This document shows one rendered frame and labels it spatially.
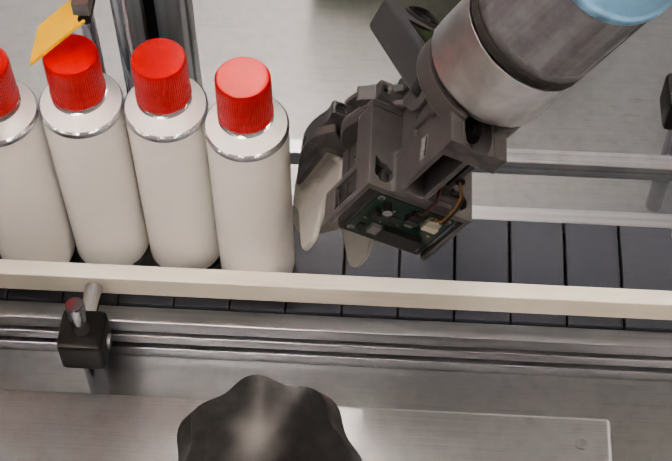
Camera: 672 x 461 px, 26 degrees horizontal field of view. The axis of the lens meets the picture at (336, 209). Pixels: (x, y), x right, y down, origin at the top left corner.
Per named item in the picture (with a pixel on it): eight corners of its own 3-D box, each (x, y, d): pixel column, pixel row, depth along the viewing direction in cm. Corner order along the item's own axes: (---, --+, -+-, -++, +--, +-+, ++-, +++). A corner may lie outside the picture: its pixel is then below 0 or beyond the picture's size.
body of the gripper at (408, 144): (313, 228, 86) (422, 124, 77) (321, 114, 91) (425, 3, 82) (422, 267, 89) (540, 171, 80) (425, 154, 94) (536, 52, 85)
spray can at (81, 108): (82, 282, 100) (31, 95, 84) (71, 221, 103) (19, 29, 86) (156, 266, 101) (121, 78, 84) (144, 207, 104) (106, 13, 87)
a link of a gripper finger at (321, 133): (276, 176, 92) (345, 104, 86) (278, 157, 93) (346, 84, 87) (341, 200, 94) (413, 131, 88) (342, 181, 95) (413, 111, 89)
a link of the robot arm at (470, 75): (468, -45, 79) (589, 10, 82) (423, 3, 82) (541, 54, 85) (468, 61, 75) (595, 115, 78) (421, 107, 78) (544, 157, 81)
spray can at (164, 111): (137, 264, 101) (97, 76, 84) (170, 207, 104) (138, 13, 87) (205, 288, 100) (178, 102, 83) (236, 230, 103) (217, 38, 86)
